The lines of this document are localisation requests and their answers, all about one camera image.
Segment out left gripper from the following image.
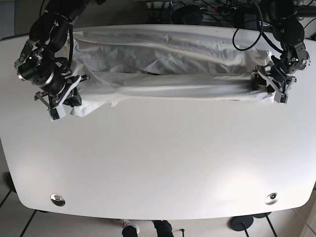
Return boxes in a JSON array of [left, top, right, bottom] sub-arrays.
[[251, 64, 296, 94]]

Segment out white orange sneaker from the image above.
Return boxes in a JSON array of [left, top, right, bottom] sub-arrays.
[[118, 219, 140, 234]]

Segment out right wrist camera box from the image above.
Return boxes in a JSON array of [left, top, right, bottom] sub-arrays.
[[47, 107, 66, 121]]

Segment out right silver table grommet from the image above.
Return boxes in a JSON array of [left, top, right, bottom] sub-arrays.
[[265, 193, 278, 205]]

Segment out white printed T-shirt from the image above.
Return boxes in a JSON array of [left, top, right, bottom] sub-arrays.
[[71, 31, 274, 117]]

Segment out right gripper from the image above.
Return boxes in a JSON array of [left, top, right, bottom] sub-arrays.
[[34, 75, 90, 109]]

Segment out black round stand base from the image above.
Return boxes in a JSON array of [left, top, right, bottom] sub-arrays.
[[229, 215, 254, 232]]

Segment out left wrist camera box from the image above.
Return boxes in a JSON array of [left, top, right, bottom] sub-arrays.
[[274, 91, 288, 104]]

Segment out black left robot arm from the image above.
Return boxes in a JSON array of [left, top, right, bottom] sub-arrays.
[[234, 0, 310, 103]]

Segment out tangled black cables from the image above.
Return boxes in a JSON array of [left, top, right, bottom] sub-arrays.
[[145, 0, 316, 33]]

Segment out black power adapter box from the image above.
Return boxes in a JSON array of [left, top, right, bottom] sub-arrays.
[[171, 4, 203, 25]]

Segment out black trousers of person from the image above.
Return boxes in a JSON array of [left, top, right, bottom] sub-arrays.
[[121, 220, 174, 237]]

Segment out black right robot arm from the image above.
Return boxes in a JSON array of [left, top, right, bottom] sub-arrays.
[[14, 0, 89, 110]]

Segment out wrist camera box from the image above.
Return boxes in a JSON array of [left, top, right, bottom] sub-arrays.
[[47, 107, 66, 121], [274, 91, 288, 104]]

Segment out left silver table grommet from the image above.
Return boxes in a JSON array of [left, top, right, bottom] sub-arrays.
[[50, 194, 66, 207]]

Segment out silver table grommet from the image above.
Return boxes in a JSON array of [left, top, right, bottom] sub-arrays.
[[50, 194, 66, 207], [265, 193, 278, 205]]

